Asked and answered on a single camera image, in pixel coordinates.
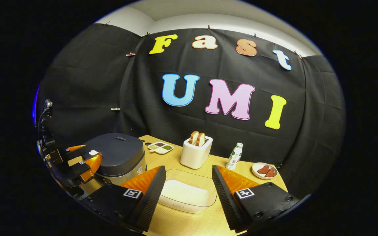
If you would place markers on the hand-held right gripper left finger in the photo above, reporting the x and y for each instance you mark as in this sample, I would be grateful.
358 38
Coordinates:
151 203

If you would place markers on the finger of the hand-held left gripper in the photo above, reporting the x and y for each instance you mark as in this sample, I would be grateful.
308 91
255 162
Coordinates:
77 170
75 154

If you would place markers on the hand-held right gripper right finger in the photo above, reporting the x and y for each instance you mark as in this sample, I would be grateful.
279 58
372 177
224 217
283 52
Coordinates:
225 203

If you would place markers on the clear container of rice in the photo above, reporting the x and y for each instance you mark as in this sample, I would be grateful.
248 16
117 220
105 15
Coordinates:
185 196

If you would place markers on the dark grey rice cooker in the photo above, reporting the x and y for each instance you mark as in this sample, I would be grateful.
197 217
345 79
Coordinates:
120 154

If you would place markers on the white round plate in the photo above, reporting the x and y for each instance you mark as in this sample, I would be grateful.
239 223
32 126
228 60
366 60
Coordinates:
256 173

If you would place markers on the white plastic bottle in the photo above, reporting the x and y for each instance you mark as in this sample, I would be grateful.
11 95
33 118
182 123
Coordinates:
234 157

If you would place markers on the red meat piece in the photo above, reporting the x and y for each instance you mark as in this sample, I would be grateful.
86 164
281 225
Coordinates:
271 173
263 169

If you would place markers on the white toaster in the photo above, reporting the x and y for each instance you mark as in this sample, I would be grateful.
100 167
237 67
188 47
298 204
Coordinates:
194 157

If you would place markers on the white divided bean dish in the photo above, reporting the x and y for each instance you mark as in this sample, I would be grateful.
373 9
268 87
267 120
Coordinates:
160 147

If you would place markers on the bread slice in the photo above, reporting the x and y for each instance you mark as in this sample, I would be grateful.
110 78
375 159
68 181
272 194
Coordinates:
194 138
201 140

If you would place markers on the pink clothes peg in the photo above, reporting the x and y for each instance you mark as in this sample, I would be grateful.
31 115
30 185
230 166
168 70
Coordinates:
131 54

